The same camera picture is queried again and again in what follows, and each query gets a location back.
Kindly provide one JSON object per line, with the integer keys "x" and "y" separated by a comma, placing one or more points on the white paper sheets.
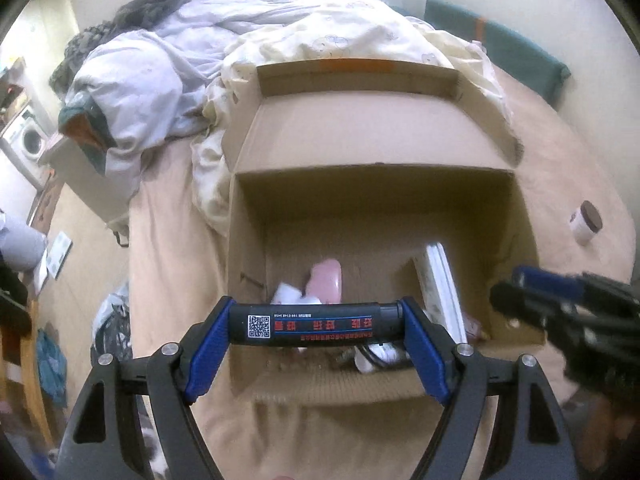
{"x": 57, "y": 255}

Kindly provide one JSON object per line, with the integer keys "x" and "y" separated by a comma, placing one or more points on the black and white plastic bag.
{"x": 112, "y": 320}

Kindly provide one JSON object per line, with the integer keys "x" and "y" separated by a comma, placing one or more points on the cream printed duvet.
{"x": 325, "y": 30}

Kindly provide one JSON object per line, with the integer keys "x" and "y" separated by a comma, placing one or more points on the white charger plug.
{"x": 290, "y": 294}

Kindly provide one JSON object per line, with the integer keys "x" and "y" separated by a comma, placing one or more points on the black lighter with label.
{"x": 320, "y": 325}

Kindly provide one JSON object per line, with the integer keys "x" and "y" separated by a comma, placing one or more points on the white washing machine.
{"x": 27, "y": 145}

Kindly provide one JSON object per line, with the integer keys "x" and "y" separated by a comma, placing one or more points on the cardboard box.
{"x": 375, "y": 220}

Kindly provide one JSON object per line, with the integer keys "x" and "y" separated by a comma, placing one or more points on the white jar with brown lid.
{"x": 582, "y": 230}

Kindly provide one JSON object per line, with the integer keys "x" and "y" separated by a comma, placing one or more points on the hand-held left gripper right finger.
{"x": 425, "y": 350}

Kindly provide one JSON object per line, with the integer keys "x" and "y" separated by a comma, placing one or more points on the teal and orange cloth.
{"x": 85, "y": 130}

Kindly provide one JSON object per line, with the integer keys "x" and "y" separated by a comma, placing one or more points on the dark patterned blanket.
{"x": 145, "y": 5}

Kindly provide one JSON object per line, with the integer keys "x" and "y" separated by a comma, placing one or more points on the person's right hand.
{"x": 607, "y": 425}

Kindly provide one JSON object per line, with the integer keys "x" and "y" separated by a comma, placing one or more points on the white remote control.
{"x": 440, "y": 285}

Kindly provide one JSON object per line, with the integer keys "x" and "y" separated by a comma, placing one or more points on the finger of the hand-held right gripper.
{"x": 550, "y": 280}
{"x": 525, "y": 305}

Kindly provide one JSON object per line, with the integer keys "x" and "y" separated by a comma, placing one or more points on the brown wooden furniture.
{"x": 32, "y": 385}

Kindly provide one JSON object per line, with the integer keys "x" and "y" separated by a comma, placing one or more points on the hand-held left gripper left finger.
{"x": 205, "y": 350}

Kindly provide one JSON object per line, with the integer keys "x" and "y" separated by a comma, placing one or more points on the bedside cabinet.
{"x": 85, "y": 185}

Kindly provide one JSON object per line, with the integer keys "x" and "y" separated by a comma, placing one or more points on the dark cloth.
{"x": 12, "y": 295}

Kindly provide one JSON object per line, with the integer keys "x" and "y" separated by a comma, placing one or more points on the pale lavender quilt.
{"x": 145, "y": 75}

